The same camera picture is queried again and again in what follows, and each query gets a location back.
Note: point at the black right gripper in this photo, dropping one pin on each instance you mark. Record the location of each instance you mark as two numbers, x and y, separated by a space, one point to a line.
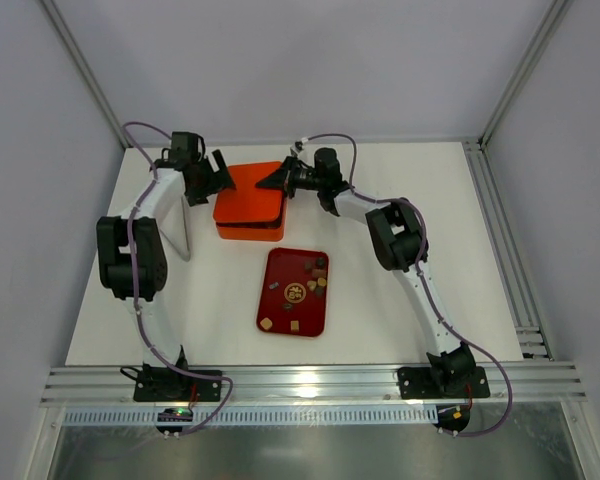
288 178

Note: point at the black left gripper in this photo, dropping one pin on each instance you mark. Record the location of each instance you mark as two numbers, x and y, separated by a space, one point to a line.
208 178

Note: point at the orange chocolate tin box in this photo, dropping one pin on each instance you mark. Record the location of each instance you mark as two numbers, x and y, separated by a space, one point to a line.
251 224

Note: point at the orange tin lid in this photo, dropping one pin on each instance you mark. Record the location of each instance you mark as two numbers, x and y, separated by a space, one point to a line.
246 194

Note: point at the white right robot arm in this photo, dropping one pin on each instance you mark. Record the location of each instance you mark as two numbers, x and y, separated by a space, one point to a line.
399 240

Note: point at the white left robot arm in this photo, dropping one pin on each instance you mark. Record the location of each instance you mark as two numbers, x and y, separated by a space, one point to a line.
133 266

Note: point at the tan Sweet square chocolate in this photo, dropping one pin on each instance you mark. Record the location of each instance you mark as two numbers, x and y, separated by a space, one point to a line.
266 324

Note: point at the red tray with gold rim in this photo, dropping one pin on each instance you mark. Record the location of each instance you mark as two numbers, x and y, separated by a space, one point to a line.
286 266

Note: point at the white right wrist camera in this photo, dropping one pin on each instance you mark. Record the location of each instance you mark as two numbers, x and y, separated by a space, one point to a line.
297 148

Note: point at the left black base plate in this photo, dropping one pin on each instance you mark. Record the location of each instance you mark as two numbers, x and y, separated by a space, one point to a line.
164 385

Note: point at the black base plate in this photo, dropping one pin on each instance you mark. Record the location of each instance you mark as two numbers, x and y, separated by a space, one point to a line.
422 383
164 385

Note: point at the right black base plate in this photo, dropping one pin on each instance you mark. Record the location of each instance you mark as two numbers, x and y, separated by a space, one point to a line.
422 383

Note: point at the perforated cable duct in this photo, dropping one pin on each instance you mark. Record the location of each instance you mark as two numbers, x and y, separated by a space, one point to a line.
242 415

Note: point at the aluminium front rail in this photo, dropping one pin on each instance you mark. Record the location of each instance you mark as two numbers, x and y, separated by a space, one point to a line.
531 381

